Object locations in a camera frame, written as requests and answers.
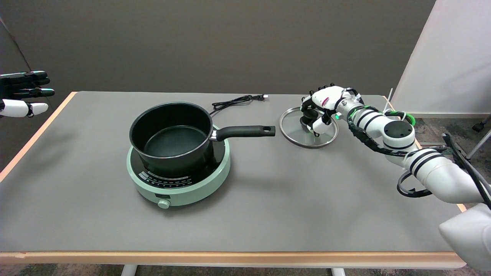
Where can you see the black chair caster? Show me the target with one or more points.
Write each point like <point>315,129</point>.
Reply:
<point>478,125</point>

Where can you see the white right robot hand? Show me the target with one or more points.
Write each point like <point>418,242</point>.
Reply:
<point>326,97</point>

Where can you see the white partition board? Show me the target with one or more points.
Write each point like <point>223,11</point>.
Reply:
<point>448,57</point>

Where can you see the white table leg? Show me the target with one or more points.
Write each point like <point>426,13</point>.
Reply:
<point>338,272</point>
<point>128,270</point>

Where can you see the grey table mat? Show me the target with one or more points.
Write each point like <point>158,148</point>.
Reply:
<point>268,211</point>

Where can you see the mint green induction cooker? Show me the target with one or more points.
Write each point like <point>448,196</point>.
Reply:
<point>199,184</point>

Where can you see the glass pot lid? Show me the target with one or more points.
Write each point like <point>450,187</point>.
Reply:
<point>293,130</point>

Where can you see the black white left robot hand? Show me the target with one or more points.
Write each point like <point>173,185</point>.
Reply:
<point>19,107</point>

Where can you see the grey chair leg with caster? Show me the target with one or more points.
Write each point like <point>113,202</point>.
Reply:
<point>479,147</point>

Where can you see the floor vent grille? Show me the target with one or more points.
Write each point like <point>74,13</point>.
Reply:
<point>460,147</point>

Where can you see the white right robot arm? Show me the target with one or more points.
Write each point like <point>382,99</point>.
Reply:
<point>437,172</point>

